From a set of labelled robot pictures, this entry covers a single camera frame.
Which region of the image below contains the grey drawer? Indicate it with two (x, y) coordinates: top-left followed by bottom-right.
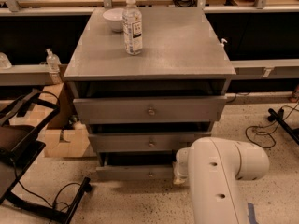
(96, 165), (173, 181)
(74, 96), (226, 124)
(89, 132), (211, 153)

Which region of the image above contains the grey bottom drawer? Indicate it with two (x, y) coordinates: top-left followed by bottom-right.
(96, 165), (173, 181)

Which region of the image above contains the black cart frame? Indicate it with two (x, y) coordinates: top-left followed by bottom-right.
(0, 89), (92, 224)

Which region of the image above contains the black floor cable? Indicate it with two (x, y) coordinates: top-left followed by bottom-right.
(244, 100), (299, 149)

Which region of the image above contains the cardboard box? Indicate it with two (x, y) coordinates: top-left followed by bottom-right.
(29, 64), (97, 159)

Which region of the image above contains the clear plastic water bottle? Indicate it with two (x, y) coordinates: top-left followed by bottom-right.
(122, 0), (143, 55)

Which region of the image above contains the grey drawer cabinet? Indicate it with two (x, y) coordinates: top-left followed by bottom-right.
(64, 7), (235, 167)

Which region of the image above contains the white bowl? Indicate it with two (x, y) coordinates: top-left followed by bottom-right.
(103, 8), (123, 32)

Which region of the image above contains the grey top drawer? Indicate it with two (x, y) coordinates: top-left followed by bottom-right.
(74, 96), (226, 124)

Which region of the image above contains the black stand leg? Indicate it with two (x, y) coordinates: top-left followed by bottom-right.
(268, 108), (299, 145)

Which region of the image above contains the clear sanitizer pump bottle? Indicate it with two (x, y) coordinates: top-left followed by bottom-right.
(46, 49), (62, 84)

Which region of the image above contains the white pump dispenser top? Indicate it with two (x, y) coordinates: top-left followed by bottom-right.
(221, 38), (228, 48)

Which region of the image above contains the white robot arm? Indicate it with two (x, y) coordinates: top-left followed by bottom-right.
(174, 137), (270, 224)

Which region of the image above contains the grey middle drawer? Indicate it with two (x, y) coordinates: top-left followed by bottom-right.
(89, 132), (211, 153)

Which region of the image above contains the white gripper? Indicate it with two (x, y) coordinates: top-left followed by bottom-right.
(173, 147), (190, 185)

